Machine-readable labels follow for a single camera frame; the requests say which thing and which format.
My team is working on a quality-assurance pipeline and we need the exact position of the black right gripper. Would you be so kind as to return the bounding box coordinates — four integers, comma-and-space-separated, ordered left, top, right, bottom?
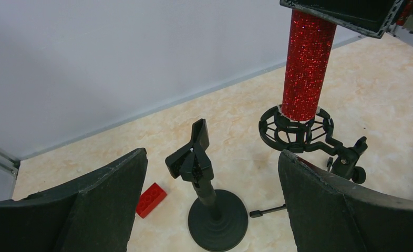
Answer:
280, 0, 413, 38

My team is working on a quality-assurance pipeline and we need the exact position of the black shock mount tripod stand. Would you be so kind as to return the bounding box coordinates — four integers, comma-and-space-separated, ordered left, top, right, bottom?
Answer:
249, 104, 369, 219

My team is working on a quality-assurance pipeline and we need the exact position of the red toy brick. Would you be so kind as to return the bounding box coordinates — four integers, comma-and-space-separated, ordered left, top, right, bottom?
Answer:
136, 183, 167, 218

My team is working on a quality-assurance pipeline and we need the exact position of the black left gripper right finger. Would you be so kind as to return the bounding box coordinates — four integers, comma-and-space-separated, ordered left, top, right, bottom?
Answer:
278, 151, 413, 251

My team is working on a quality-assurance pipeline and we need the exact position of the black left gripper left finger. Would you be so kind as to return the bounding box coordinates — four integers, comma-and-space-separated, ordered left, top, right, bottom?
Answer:
0, 148, 148, 251

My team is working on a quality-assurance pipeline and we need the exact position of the black round base clamp stand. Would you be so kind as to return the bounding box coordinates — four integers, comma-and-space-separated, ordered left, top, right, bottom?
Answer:
165, 119, 249, 251

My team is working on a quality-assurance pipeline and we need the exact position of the red glitter microphone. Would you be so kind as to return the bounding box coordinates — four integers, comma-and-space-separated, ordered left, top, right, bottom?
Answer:
281, 9, 336, 122

